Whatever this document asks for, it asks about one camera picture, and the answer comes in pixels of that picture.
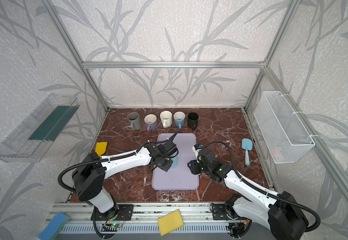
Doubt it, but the grey mug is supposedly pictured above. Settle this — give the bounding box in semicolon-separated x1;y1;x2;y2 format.
127;112;142;131

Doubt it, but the green circuit board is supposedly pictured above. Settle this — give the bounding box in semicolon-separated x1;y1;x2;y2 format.
102;223;123;232

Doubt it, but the light blue mug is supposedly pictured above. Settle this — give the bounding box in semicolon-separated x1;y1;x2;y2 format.
170;155;178;170

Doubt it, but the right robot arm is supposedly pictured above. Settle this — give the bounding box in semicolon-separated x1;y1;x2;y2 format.
188;144;321;240

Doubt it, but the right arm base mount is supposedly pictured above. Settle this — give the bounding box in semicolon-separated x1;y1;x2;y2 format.
210;203;247;222

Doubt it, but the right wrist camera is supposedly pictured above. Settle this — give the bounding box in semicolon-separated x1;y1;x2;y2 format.
193;144;203;159

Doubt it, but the lavender plastic tray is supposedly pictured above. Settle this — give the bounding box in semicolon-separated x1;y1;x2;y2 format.
152;133;199;191

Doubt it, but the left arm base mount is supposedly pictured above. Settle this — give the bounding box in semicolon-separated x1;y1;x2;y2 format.
91;204;134;221

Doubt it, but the clear plastic shelf bin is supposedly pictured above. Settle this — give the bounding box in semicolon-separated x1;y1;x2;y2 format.
0;94;80;163

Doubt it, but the blue dotted square mug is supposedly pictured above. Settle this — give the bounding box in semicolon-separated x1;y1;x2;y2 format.
174;111;186;129

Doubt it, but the white wire basket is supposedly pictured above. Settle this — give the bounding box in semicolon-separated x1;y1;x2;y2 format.
254;91;315;164

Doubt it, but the blue sponge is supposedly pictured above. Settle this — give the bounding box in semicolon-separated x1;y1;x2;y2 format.
37;212;71;240

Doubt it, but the yellow sponge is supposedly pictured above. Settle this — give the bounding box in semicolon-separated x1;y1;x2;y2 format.
157;210;184;236

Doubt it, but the lavender mug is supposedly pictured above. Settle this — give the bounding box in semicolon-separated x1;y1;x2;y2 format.
144;114;158;132

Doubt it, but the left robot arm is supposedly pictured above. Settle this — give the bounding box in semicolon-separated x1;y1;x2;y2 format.
58;132;179;219

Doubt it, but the white faceted mug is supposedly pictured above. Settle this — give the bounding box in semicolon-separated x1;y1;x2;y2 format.
160;111;173;128

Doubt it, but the black mug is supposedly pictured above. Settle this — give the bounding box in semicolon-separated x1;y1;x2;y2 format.
188;112;199;131

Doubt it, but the yellow spatula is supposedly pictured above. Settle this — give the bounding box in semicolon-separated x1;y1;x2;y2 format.
95;142;108;157

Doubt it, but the light blue spatula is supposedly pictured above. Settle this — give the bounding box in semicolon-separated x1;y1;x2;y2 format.
242;138;253;166

